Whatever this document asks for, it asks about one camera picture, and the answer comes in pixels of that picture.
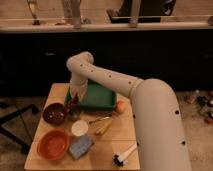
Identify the dark red grapes bunch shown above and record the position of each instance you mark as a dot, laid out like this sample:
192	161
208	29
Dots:
71	103

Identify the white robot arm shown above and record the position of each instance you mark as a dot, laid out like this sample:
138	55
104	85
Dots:
162	145

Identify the small metal cup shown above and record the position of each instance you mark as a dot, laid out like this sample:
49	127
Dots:
74	115

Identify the white round cup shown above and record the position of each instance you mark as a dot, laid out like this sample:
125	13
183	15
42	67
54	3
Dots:
79	128

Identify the green plastic tray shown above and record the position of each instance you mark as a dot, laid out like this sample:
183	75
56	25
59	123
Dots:
97	97

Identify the orange peach fruit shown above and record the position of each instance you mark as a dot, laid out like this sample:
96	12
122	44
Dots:
120	107

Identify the metal spoon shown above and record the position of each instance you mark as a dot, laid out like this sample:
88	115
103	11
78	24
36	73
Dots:
99	119

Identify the yellow banana toy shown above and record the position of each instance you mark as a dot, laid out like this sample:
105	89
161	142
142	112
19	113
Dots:
103	128

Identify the dark maroon bowl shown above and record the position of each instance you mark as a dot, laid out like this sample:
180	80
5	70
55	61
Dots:
54	114

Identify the wooden table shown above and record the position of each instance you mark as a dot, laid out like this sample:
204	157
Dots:
112	136

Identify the blue sponge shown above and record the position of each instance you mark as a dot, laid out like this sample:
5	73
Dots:
81	146

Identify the white dish brush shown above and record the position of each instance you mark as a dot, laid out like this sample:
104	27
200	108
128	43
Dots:
119	159

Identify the orange plastic bowl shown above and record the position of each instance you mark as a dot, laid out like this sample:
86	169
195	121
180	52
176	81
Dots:
53	145

